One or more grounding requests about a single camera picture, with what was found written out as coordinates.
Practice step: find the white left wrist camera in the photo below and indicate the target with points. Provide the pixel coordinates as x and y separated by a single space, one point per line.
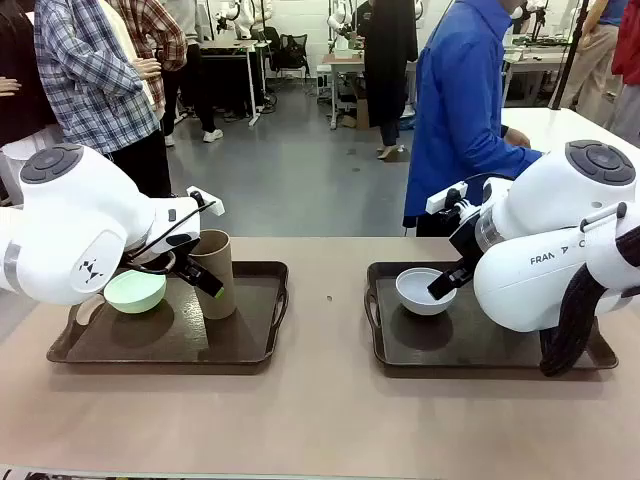
218 208

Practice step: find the desk with white legs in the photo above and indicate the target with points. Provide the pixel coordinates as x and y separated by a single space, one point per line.
225 47

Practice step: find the person in long black coat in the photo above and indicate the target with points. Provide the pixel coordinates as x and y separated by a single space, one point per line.
387 75

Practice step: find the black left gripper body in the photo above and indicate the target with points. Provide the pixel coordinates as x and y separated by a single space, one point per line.
186 267

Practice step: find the wooden-top background desk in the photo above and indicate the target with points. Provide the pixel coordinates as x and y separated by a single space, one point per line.
345 59

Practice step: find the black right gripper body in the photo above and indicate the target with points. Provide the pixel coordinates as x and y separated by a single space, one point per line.
465 245

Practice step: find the blue-jacket person's left hand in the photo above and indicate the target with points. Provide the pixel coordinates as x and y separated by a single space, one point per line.
517 139

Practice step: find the person in blue plaid shirt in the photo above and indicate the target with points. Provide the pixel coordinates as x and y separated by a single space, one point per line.
90 75

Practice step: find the person in red top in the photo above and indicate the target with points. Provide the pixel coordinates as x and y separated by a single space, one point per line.
631 50

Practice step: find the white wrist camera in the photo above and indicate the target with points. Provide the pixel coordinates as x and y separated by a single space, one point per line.
445 199
218 208

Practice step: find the white bowl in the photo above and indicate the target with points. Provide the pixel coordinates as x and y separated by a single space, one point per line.
415 300

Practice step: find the person in beige trousers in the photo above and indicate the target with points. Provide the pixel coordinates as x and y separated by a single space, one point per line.
595 60

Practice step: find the person in red plaid shirt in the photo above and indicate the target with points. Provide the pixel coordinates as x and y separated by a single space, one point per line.
170 35

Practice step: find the person with white sneakers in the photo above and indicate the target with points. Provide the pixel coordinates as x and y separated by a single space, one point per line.
192 75

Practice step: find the dark brown plastic tray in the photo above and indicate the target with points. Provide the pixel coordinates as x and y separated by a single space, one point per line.
240 325
475 345

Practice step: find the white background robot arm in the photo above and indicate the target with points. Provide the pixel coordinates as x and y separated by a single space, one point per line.
245 17
340 20

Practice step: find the hand of black-clad person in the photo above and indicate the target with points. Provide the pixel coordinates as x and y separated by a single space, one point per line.
9 86

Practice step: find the pale green bowl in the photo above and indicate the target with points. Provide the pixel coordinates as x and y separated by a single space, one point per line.
135 297

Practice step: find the black slanted pole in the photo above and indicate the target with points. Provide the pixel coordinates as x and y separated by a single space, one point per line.
566 65

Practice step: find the black office chair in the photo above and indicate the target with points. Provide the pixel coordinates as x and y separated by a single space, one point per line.
292 52

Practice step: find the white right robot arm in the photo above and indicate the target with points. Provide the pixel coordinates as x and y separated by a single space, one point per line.
550 210

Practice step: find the tall brown cup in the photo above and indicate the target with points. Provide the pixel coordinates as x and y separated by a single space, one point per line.
222 260

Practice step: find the hand of red-plaid person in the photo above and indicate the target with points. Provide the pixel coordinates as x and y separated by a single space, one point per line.
148 67

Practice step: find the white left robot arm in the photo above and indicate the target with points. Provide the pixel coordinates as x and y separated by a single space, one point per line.
75 225

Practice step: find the cardboard box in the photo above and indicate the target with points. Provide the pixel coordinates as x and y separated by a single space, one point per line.
362 115

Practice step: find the cluttered background workbench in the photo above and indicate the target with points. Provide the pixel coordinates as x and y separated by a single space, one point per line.
535 57

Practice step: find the person in blue jacket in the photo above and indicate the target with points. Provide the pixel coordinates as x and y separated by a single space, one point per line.
450 125

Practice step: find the blue-sleeved right forearm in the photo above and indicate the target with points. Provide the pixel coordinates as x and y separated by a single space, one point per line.
500 157

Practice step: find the person in black top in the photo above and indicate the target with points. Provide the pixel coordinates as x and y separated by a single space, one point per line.
20 115

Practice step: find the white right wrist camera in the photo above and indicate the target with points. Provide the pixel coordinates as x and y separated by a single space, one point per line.
445 199

